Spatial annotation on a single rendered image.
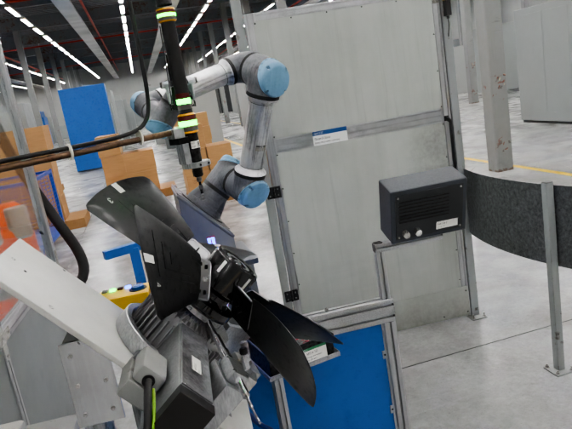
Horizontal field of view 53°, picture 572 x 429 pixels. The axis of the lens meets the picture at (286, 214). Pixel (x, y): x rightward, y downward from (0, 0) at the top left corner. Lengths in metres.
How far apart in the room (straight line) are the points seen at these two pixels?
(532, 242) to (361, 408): 1.41
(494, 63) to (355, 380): 6.44
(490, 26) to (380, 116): 4.84
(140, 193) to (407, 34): 2.30
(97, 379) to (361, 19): 2.53
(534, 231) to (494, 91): 5.13
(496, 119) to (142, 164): 6.01
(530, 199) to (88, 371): 2.30
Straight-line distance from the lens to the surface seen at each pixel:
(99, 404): 1.41
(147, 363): 1.11
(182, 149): 1.39
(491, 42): 8.09
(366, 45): 3.37
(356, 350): 2.03
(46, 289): 1.33
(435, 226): 1.95
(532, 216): 3.10
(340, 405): 2.11
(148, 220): 1.14
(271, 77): 1.95
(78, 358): 1.36
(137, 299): 1.83
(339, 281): 3.49
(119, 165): 10.69
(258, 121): 2.01
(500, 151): 8.20
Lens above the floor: 1.61
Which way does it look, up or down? 13 degrees down
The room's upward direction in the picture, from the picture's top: 10 degrees counter-clockwise
